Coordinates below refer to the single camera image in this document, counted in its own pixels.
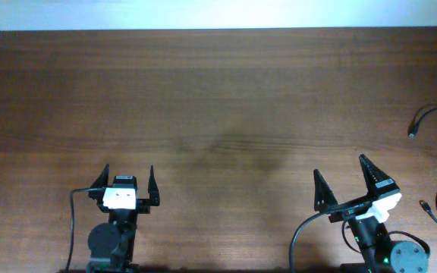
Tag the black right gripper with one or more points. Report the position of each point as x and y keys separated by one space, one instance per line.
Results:
x=350 y=207

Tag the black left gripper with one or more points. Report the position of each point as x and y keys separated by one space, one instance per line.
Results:
x=143 y=206

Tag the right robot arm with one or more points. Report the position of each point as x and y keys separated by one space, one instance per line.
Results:
x=380 y=253

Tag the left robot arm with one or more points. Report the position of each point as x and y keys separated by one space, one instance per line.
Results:
x=111 y=243

